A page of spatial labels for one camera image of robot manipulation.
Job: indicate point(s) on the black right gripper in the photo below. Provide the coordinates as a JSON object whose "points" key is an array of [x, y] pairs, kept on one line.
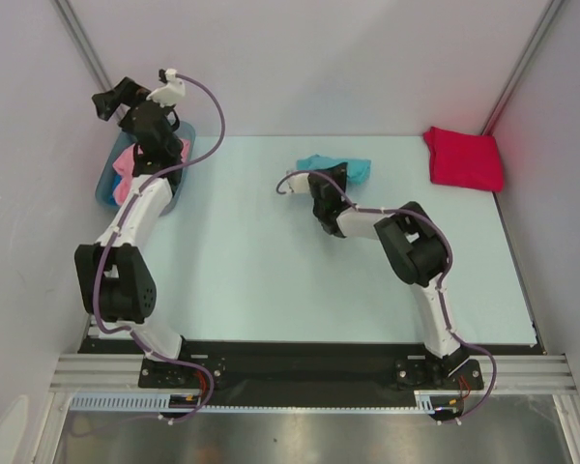
{"points": [[333, 176]]}

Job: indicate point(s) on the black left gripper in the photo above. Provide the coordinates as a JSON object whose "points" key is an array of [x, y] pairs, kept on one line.
{"points": [[128, 93]]}

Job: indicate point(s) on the teal t-shirt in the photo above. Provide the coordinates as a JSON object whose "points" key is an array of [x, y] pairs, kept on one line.
{"points": [[358, 170]]}

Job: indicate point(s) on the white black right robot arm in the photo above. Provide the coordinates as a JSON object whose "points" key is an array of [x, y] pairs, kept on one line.
{"points": [[417, 251]]}

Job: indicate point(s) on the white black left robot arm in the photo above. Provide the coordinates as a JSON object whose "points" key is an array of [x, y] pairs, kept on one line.
{"points": [[116, 286]]}

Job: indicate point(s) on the grey-blue plastic basket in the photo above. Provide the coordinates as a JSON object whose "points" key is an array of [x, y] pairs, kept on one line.
{"points": [[186, 132]]}

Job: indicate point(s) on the pink t-shirt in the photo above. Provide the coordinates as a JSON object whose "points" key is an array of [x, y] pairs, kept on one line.
{"points": [[123, 166]]}

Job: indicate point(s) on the blue t-shirt in basket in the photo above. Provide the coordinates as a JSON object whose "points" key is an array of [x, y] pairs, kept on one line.
{"points": [[115, 183]]}

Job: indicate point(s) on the folded red t-shirt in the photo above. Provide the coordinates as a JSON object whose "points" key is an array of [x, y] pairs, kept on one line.
{"points": [[463, 160]]}

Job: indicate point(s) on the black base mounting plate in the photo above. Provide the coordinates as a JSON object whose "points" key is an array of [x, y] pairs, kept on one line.
{"points": [[310, 361]]}

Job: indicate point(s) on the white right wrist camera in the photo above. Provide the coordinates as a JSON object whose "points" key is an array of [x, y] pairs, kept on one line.
{"points": [[296, 182]]}

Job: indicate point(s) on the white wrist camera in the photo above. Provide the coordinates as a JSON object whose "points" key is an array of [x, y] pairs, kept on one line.
{"points": [[296, 182], [170, 92]]}

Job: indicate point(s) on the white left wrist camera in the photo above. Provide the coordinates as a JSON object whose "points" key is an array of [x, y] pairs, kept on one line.
{"points": [[170, 92]]}

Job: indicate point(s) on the left aluminium corner post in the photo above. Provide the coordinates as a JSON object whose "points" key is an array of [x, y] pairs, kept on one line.
{"points": [[83, 44]]}

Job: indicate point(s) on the aluminium corner post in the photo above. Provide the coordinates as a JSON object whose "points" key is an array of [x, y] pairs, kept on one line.
{"points": [[83, 44], [547, 20]]}

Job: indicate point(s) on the aluminium front rail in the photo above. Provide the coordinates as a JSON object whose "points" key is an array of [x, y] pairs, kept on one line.
{"points": [[120, 373]]}

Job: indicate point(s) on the white slotted cable duct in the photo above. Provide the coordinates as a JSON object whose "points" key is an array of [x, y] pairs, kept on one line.
{"points": [[167, 403]]}

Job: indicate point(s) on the right aluminium corner post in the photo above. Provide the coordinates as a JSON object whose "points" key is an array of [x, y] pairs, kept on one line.
{"points": [[547, 20]]}

